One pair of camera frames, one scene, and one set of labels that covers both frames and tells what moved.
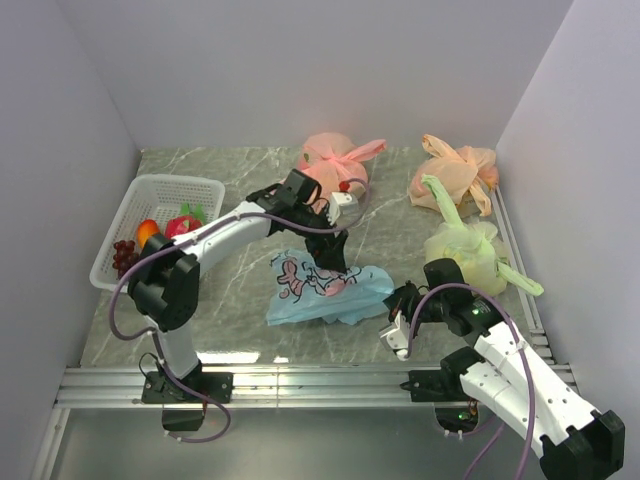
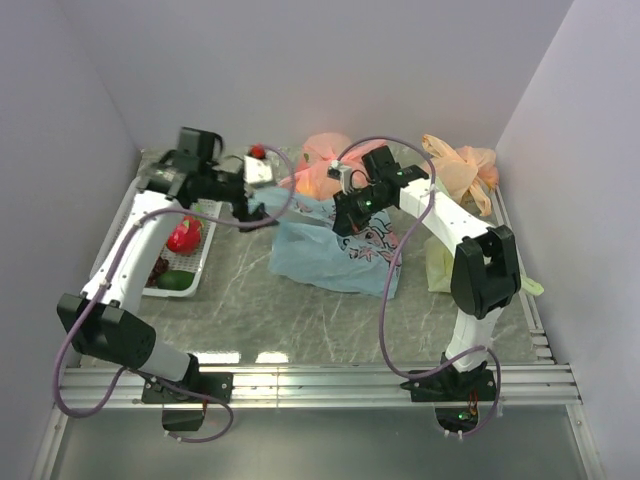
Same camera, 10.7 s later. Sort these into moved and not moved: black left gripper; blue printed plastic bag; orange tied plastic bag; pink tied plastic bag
Moved: blue printed plastic bag; black left gripper
Not moved: pink tied plastic bag; orange tied plastic bag
